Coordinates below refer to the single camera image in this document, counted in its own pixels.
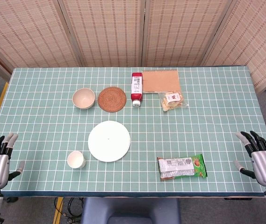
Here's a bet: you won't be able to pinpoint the paper cup with green flower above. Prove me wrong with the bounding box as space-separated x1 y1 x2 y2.
67 150 86 169

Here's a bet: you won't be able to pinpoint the off-white bowl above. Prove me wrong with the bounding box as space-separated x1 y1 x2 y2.
72 87 95 110

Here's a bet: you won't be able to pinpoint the white round plate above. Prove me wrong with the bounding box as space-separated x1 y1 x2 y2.
87 120 131 162

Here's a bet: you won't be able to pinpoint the round woven rattan coaster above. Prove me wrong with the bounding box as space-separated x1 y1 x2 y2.
97 86 127 113

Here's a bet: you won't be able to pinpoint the green and white snack package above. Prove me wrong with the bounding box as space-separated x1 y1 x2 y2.
157 153 208 182

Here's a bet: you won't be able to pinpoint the green checked tablecloth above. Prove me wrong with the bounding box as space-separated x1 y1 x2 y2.
0 64 266 199

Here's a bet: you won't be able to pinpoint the clear bag of snacks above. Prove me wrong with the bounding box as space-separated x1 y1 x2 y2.
158 91 189 112

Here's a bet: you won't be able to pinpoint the woven bamboo screen panel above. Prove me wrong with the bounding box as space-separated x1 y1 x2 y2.
204 0 266 94
58 0 147 68
144 0 238 67
0 0 83 81

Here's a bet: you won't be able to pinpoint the blue-grey chair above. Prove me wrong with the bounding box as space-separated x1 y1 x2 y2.
80 197 181 224

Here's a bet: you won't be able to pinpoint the red bottle with white cap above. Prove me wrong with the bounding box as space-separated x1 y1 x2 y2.
130 72 144 108

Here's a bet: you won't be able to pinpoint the black cables under table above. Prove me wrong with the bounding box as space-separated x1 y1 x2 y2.
62 197 85 224

